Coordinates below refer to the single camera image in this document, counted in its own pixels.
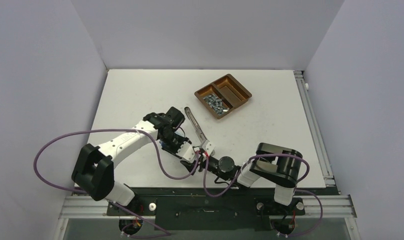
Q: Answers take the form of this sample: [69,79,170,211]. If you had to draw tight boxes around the silver black stapler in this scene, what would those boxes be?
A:
[184,106,207,143]

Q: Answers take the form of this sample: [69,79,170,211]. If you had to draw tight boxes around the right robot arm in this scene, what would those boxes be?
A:
[181,142,310,214]

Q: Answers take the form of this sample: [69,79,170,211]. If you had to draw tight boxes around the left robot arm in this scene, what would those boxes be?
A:
[71,107,197,215]

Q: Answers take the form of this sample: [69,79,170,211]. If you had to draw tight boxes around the pile of grey staples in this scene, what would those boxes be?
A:
[202,93,230,115]

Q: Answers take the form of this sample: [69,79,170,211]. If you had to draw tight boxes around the brown plastic divided tray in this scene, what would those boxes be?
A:
[194,73,253,120]

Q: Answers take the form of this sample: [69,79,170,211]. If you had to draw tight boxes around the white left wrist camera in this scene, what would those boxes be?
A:
[176,141,196,163]

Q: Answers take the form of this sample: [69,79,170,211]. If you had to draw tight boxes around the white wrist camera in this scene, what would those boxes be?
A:
[200,140,216,156]
[176,141,196,163]

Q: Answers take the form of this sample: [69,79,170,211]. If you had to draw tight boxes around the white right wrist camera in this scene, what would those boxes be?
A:
[200,140,216,156]

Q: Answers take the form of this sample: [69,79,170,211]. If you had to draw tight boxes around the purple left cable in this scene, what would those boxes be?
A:
[33,128,200,239]

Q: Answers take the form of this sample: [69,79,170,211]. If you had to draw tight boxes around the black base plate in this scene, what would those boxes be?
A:
[72,187,340,232]

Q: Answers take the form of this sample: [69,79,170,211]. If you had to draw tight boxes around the aluminium frame rail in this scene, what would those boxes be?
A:
[60,69,356,219]

